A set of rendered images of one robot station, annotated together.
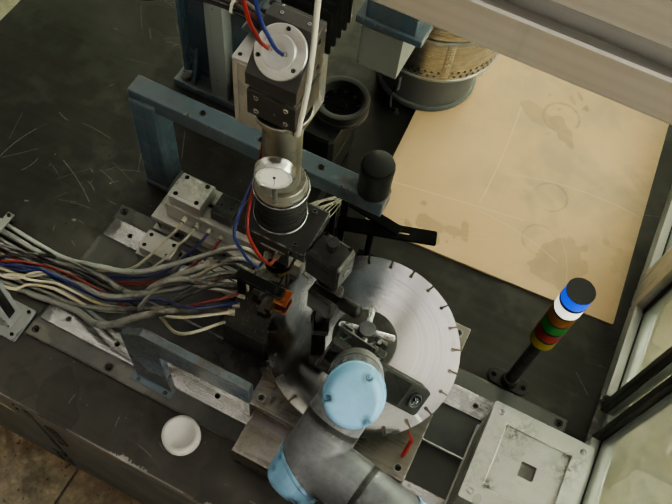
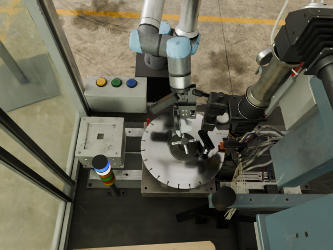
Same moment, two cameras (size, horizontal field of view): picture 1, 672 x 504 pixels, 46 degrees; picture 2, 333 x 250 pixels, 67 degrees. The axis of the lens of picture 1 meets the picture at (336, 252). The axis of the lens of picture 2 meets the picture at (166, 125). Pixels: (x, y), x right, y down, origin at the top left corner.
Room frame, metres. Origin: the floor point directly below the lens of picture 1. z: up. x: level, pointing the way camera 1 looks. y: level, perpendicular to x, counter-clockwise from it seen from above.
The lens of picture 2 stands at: (0.84, -0.31, 1.86)
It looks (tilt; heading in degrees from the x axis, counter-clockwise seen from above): 62 degrees down; 155
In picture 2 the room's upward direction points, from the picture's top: 7 degrees clockwise
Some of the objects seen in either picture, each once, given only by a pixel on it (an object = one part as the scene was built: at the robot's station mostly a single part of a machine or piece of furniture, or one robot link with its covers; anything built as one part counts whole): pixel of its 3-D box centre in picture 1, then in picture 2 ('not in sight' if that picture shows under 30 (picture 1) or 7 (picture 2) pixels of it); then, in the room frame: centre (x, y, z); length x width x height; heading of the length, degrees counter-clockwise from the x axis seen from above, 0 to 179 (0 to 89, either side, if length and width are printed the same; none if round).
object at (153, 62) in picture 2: not in sight; (157, 53); (-0.10, 0.03, 0.80); 0.15 x 0.15 x 0.10
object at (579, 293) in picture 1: (577, 295); (100, 163); (0.57, -0.37, 1.14); 0.05 x 0.04 x 0.03; 161
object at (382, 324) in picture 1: (364, 338); (183, 145); (0.52, -0.07, 0.96); 0.11 x 0.11 x 0.03
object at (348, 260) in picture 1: (327, 275); (213, 112); (0.52, 0.01, 1.17); 0.06 x 0.05 x 0.20; 62
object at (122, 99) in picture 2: not in sight; (118, 94); (0.12, -0.25, 0.82); 0.28 x 0.11 x 0.15; 71
